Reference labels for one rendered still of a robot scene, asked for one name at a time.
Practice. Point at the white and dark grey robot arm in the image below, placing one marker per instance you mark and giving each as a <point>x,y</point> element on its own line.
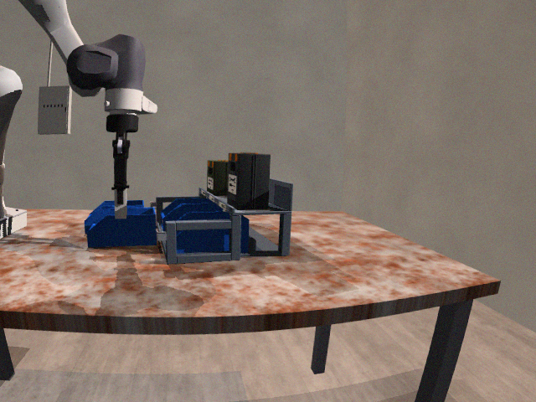
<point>117,64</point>

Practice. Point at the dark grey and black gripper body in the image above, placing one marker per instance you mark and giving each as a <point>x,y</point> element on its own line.
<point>121,124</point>

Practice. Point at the grey metal shelf frame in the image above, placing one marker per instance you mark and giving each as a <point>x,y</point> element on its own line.
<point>280,202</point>

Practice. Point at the blue bin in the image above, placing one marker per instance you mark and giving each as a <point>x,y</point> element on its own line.
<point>95,214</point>
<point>209,240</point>
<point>139,228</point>
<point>180,206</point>

